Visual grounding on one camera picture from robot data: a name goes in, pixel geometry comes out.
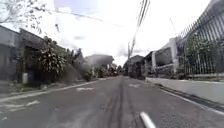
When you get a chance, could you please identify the building with pale roof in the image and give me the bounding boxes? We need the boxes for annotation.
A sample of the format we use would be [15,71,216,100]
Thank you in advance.
[84,53,115,70]

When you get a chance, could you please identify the pole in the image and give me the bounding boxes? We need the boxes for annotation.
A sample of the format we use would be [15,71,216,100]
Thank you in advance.
[127,41,132,63]

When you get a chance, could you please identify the grey asphalt road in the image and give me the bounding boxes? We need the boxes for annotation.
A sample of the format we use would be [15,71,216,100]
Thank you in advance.
[0,75,224,128]

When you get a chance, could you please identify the row of grey buildings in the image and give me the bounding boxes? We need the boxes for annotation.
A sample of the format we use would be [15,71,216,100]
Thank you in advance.
[123,36,182,80]

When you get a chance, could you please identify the row of leafy bushes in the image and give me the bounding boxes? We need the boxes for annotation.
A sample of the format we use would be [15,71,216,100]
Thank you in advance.
[34,37,98,84]

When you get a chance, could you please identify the robot's own part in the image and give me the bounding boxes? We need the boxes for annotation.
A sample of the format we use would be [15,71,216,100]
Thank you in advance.
[139,111,157,128]

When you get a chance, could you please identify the pale concrete verge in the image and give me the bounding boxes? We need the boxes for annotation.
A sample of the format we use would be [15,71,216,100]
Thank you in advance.
[0,76,116,104]

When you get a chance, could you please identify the metal railing fence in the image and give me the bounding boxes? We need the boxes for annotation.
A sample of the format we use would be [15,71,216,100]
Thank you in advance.
[175,2,224,80]

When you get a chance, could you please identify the grey walled building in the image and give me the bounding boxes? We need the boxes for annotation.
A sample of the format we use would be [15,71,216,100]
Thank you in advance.
[0,24,48,84]

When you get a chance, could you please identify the bare-branched tree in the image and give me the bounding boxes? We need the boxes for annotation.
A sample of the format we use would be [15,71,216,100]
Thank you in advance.
[0,0,48,35]

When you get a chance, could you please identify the overhead wires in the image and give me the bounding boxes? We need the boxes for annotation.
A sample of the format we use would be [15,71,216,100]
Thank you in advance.
[127,0,152,58]

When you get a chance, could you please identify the low white wall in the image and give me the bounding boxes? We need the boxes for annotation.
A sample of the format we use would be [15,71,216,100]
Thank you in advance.
[145,76,224,106]

